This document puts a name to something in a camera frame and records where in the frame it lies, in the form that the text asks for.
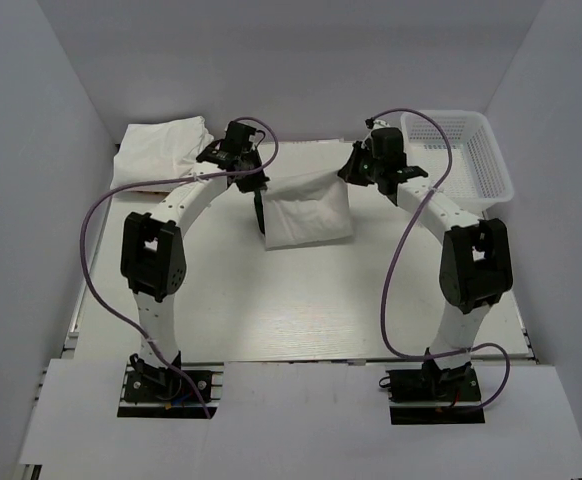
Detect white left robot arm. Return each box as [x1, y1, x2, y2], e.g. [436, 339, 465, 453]
[121, 140, 269, 368]

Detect folded white t-shirt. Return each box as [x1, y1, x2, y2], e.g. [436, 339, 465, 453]
[110, 116, 214, 189]

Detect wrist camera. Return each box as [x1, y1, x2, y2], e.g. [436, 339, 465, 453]
[369, 127, 406, 162]
[220, 121, 257, 155]

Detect white plastic basket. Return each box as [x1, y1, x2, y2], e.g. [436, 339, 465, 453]
[400, 110, 514, 214]

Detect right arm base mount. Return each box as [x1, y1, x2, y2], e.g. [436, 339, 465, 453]
[378, 360, 485, 426]

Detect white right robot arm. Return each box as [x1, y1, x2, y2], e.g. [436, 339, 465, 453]
[338, 141, 513, 374]

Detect white and green raglan t-shirt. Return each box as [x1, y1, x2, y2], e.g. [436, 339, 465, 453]
[254, 170, 354, 251]

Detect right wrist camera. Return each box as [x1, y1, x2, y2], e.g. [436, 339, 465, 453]
[369, 127, 406, 162]

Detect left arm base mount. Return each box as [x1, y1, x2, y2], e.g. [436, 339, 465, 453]
[117, 354, 224, 419]

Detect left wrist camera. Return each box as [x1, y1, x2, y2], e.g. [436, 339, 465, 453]
[220, 121, 257, 155]

